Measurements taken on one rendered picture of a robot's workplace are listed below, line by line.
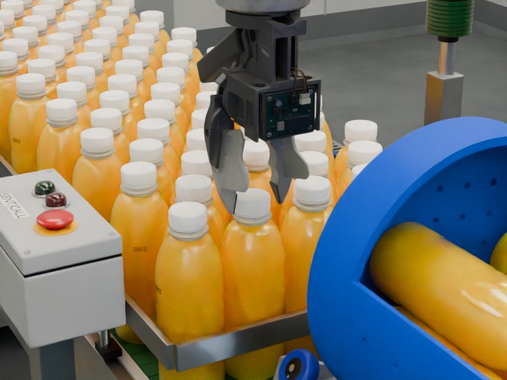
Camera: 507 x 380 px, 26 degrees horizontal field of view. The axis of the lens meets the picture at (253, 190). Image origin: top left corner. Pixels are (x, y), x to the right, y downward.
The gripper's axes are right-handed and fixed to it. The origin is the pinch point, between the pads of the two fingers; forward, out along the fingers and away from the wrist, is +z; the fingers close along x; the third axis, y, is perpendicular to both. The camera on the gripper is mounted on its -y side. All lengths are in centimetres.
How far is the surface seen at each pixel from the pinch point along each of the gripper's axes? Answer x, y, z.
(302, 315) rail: 3.5, 4.6, 12.9
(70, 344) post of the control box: -18.4, -6.5, 16.1
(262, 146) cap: 7.7, -11.9, 0.1
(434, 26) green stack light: 42.0, -25.6, -6.7
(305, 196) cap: 5.7, 1.2, 1.0
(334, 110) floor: 198, -291, 111
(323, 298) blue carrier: -5.1, 22.2, 0.2
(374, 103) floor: 218, -290, 110
